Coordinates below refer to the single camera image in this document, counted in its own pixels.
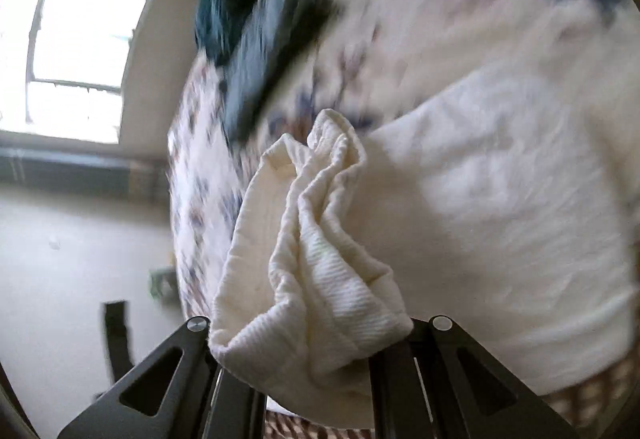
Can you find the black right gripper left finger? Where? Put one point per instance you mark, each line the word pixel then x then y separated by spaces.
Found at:
pixel 178 391

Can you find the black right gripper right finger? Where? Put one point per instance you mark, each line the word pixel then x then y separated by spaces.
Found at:
pixel 441 383

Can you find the white pants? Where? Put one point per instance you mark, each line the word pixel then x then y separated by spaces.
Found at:
pixel 490 203

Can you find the grey-green striped curtain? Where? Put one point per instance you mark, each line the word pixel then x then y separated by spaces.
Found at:
pixel 106 176

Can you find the floral bed blanket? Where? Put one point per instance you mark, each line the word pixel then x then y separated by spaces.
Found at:
pixel 379 60

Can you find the blue folded jeans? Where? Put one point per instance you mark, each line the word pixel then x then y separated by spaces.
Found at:
pixel 276 32

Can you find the window with white frame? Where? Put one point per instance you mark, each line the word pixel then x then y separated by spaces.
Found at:
pixel 63 65

